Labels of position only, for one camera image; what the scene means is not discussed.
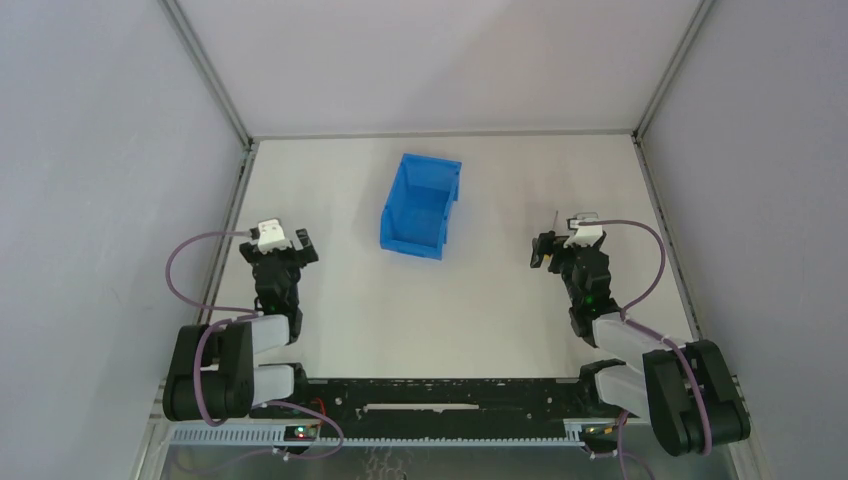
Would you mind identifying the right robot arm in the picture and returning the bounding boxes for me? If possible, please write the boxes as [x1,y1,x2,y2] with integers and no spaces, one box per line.
[530,221,752,457]

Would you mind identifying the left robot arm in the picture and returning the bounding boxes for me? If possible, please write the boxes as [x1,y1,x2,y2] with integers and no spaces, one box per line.
[163,227,319,426]

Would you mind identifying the blue plastic storage bin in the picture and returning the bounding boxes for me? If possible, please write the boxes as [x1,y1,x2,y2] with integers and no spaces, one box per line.
[379,153,462,260]

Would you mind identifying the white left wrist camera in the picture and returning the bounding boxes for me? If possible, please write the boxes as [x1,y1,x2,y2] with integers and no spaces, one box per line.
[256,218,292,254]

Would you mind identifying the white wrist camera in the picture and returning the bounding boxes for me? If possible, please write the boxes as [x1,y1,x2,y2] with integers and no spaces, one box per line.
[565,212,604,247]
[256,218,292,254]

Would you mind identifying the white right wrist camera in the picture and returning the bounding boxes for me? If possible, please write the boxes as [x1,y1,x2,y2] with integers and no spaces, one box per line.
[565,212,604,247]

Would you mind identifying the aluminium frame rail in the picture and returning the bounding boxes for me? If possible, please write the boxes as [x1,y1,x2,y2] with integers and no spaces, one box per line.
[199,140,259,305]

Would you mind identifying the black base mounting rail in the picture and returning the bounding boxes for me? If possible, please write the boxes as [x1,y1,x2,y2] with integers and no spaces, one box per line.
[290,378,620,441]

